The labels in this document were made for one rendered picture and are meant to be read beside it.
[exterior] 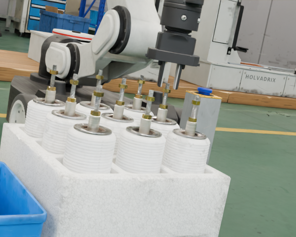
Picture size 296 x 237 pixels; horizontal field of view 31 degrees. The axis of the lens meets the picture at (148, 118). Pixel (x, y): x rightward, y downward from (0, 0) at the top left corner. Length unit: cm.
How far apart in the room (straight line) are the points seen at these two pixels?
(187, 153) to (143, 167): 11
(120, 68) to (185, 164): 70
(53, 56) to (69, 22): 379
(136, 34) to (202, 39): 239
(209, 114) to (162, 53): 26
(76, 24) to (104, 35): 419
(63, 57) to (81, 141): 87
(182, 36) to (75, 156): 38
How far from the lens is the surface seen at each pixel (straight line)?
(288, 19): 794
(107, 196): 101
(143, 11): 158
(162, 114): 124
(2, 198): 119
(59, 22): 567
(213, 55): 386
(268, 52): 811
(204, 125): 139
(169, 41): 121
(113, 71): 179
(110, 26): 154
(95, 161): 101
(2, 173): 120
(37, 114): 121
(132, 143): 106
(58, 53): 188
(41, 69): 210
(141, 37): 155
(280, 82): 425
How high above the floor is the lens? 48
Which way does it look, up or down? 10 degrees down
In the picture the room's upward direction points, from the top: 10 degrees clockwise
